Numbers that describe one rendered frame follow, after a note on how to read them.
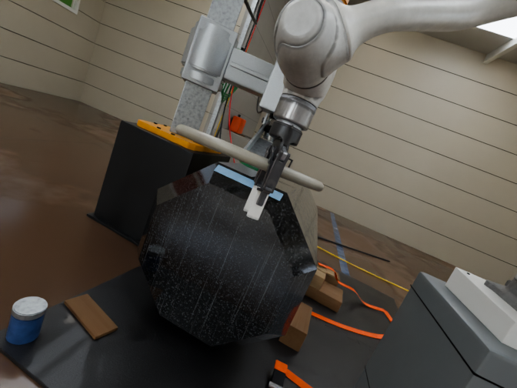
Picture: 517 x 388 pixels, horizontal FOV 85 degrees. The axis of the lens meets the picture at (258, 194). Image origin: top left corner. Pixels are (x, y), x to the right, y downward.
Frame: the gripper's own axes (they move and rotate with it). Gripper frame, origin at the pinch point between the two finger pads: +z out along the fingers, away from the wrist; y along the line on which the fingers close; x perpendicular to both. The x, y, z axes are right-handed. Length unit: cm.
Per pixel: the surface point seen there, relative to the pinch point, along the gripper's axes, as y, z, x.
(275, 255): 34.8, 22.2, -25.7
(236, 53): 142, -70, 16
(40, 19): 646, -92, 393
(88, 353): 36, 82, 27
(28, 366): 28, 83, 42
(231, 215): 45.1, 15.6, -5.0
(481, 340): -26, 5, -48
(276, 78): 75, -49, -5
